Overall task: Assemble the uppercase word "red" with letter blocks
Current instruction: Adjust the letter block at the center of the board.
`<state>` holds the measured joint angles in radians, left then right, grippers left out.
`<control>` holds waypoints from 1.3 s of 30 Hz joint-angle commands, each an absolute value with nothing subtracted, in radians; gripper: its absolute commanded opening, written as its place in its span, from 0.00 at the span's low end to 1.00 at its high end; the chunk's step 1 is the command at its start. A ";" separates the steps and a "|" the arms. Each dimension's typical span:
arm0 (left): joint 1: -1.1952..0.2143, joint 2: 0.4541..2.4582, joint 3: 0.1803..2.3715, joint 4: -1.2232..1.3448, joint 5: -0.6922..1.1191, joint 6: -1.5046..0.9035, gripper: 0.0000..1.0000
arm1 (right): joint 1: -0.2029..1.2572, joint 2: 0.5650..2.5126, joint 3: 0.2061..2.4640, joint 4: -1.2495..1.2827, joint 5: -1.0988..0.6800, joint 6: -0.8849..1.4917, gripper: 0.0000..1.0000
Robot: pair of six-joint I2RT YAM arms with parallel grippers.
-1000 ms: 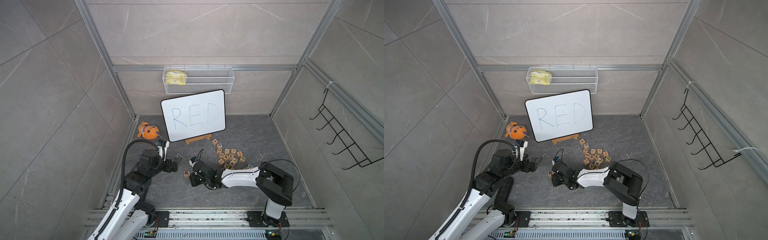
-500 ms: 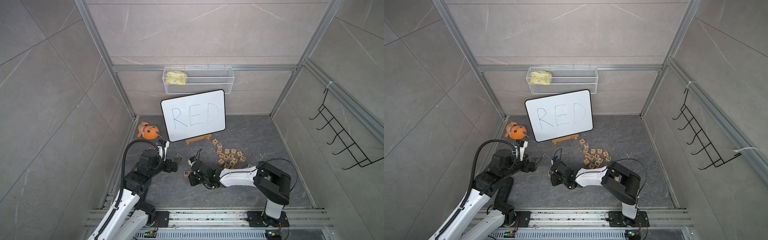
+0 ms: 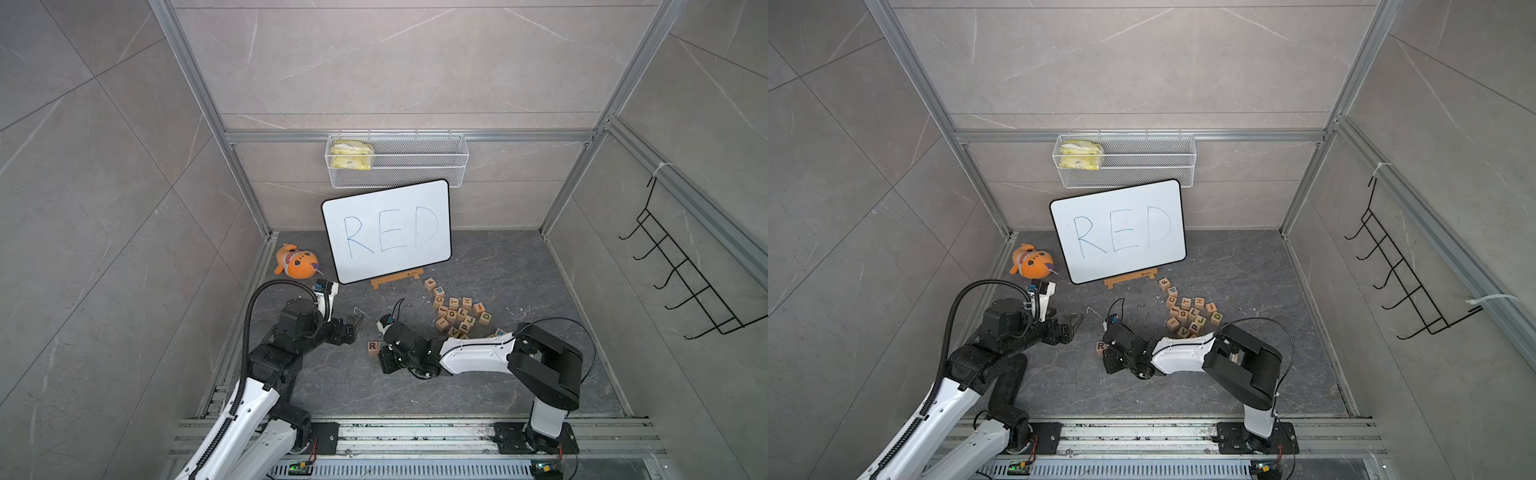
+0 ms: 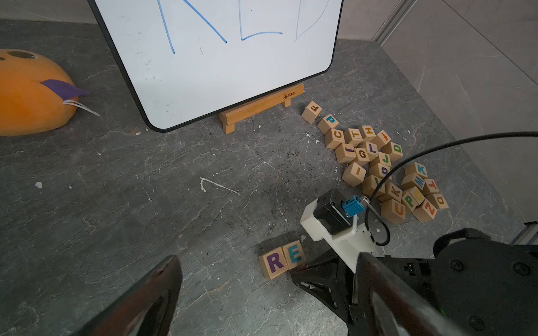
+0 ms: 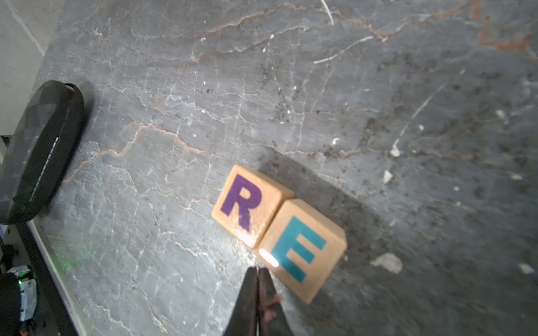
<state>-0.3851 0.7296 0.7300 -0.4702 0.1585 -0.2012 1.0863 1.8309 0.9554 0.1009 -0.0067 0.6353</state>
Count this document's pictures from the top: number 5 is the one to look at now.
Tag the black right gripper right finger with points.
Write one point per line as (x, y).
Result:
(271, 317)

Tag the wooden block teal E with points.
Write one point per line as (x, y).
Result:
(302, 247)

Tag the wooden block purple R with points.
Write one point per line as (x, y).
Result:
(248, 203)

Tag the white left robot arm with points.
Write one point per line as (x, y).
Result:
(40, 150)

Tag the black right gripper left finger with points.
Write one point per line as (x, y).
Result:
(244, 318)

